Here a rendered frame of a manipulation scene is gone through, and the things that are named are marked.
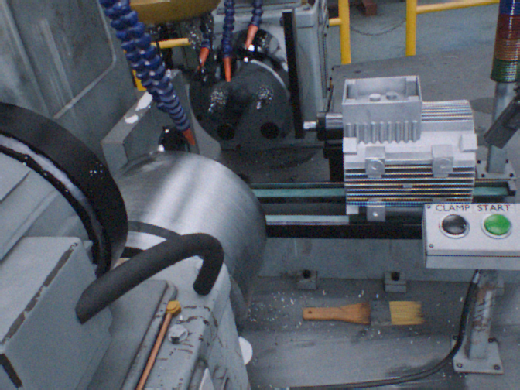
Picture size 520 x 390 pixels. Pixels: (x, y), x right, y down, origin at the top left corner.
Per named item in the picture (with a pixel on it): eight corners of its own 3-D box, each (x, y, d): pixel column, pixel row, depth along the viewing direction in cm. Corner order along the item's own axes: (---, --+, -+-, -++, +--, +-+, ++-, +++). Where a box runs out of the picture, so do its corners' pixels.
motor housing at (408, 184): (346, 236, 92) (340, 138, 81) (351, 176, 107) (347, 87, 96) (470, 237, 87) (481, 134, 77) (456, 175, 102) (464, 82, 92)
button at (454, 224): (441, 240, 68) (443, 233, 66) (439, 220, 69) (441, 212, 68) (466, 240, 67) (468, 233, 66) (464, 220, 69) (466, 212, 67)
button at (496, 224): (484, 241, 67) (485, 233, 65) (480, 220, 68) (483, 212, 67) (509, 241, 66) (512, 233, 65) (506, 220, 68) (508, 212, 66)
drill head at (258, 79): (189, 173, 118) (163, 64, 104) (231, 97, 151) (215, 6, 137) (302, 171, 112) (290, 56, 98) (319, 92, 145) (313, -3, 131)
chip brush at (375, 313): (302, 326, 92) (302, 323, 91) (303, 305, 96) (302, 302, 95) (425, 325, 89) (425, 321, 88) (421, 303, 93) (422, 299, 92)
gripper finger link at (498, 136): (531, 109, 77) (532, 111, 76) (501, 147, 81) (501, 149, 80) (513, 100, 77) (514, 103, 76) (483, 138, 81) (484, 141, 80)
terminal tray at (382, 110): (343, 145, 87) (341, 105, 83) (347, 117, 95) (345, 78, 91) (420, 144, 84) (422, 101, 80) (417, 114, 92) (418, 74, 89)
